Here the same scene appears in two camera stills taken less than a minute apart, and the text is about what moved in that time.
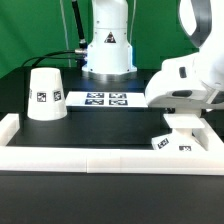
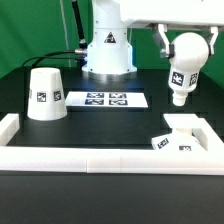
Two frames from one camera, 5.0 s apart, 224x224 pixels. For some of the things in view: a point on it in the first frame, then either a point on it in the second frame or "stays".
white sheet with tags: (106, 99) stays
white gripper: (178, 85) → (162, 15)
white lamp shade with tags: (46, 100) stays
